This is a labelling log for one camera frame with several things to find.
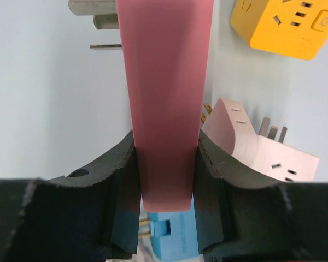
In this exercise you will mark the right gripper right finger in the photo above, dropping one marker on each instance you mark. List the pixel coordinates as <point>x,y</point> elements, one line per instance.
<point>280,222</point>

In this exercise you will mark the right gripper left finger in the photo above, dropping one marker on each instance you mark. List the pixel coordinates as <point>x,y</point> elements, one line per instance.
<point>90,215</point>

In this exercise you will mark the blue adapter plug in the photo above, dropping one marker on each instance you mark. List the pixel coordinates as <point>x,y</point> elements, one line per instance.
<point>172,236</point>

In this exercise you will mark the white cube socket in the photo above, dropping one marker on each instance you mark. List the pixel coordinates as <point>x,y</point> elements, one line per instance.
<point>229,127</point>

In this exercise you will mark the pink triangular socket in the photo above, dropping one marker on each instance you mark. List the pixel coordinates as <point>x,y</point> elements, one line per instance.
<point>165,46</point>

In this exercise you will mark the yellow cube socket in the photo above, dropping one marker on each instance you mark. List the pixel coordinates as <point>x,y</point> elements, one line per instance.
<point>295,28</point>

